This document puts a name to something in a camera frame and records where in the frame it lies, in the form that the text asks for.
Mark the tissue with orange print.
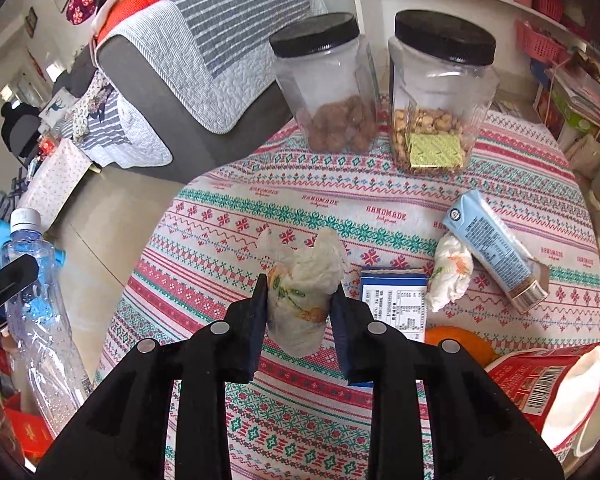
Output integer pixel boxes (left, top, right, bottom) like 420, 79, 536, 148
257, 228, 350, 359

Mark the jar with peanuts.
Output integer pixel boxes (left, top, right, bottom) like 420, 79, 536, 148
388, 9, 498, 174

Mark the small table with dotted cloth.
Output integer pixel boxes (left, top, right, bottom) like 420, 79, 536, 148
18, 139, 92, 231

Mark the orange cushion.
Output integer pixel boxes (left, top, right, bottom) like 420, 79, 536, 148
95, 0, 160, 44

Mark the patterned tablecloth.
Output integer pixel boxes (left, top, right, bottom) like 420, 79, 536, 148
95, 112, 600, 479

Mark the light blue milk carton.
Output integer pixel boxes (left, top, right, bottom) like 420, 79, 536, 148
443, 190, 550, 313

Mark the red instant noodle cup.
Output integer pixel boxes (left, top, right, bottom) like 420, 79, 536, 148
486, 341, 600, 460

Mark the jar with brown nuts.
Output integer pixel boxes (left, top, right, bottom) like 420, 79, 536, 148
270, 12, 380, 154

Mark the blue snack box with label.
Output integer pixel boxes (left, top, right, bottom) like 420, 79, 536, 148
330, 268, 428, 388

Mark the white bookshelf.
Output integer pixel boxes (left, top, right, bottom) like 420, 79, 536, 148
314, 0, 600, 162

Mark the pink basket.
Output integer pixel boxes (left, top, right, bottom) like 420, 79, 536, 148
515, 20, 567, 64

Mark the clear plastic water bottle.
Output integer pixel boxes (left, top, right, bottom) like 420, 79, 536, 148
0, 208, 92, 436

